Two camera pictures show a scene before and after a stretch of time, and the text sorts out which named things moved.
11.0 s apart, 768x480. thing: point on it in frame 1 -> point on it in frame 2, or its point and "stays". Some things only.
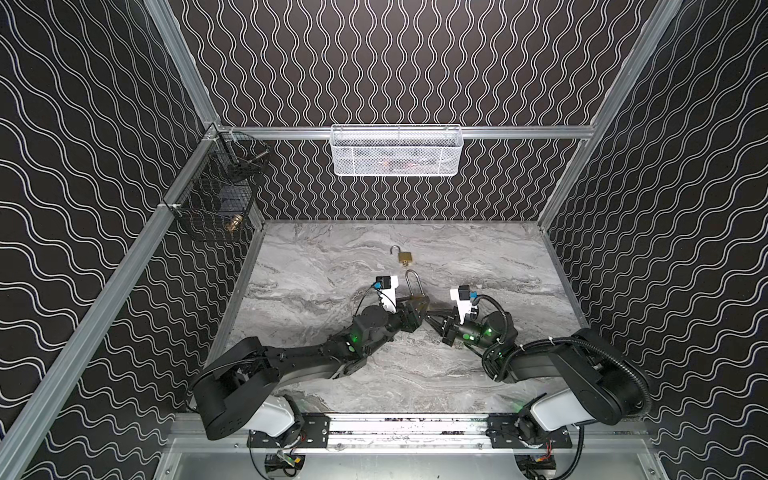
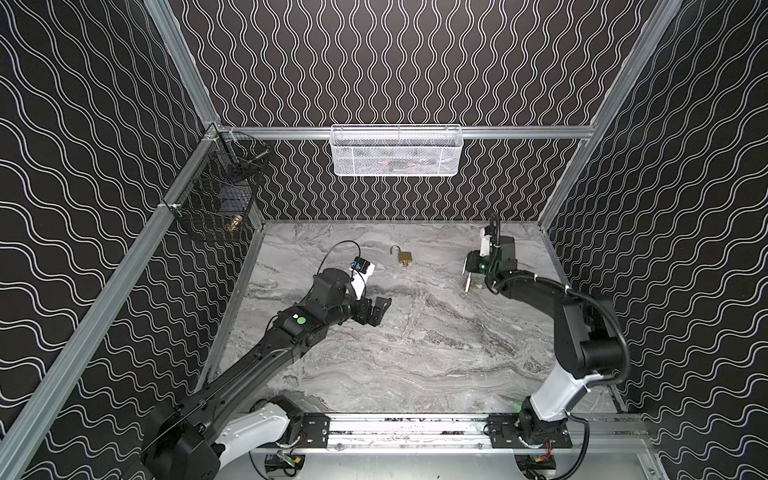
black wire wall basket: x=218 y=199 stays
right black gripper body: x=448 y=327 -> x=474 y=264
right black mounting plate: x=503 y=434 stays
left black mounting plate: x=313 y=433 stays
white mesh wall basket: x=396 y=150 stays
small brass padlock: x=402 y=256 stays
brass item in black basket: x=238 y=219 stays
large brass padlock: x=419 y=303 -> x=475 y=280
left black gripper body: x=404 y=313 -> x=369 y=310
